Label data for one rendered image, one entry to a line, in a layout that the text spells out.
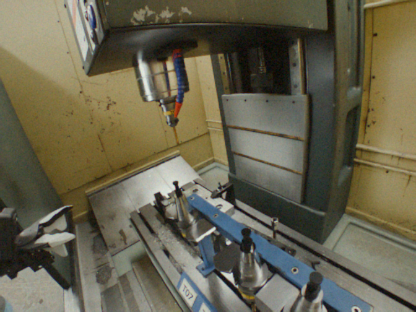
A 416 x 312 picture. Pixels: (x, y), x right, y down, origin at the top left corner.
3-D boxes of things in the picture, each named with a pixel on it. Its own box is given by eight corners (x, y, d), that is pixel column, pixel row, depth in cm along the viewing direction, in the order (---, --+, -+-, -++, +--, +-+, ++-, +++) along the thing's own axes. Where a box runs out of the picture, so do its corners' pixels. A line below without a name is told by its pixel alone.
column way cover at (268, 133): (300, 206, 87) (303, 96, 66) (233, 176, 123) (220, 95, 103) (305, 200, 89) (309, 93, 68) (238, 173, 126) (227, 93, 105)
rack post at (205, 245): (205, 277, 64) (184, 218, 52) (197, 268, 68) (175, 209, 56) (225, 260, 69) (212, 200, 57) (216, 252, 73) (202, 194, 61)
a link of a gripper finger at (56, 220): (74, 217, 51) (49, 239, 43) (65, 201, 49) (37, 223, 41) (80, 218, 50) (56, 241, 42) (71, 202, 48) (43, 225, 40)
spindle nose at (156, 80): (200, 89, 59) (193, 50, 54) (156, 101, 50) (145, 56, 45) (173, 92, 71) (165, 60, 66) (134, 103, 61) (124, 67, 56)
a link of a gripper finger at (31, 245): (60, 237, 38) (33, 239, 38) (56, 231, 37) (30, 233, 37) (47, 253, 33) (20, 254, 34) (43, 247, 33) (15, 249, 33)
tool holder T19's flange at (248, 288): (275, 278, 31) (275, 270, 30) (251, 301, 28) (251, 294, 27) (249, 258, 36) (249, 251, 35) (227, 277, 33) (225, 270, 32)
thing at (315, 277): (321, 290, 20) (326, 275, 18) (316, 301, 19) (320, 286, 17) (308, 283, 21) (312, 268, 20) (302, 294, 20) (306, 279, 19)
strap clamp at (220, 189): (216, 213, 95) (211, 189, 89) (212, 210, 97) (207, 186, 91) (235, 200, 101) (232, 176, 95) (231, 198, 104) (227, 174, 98)
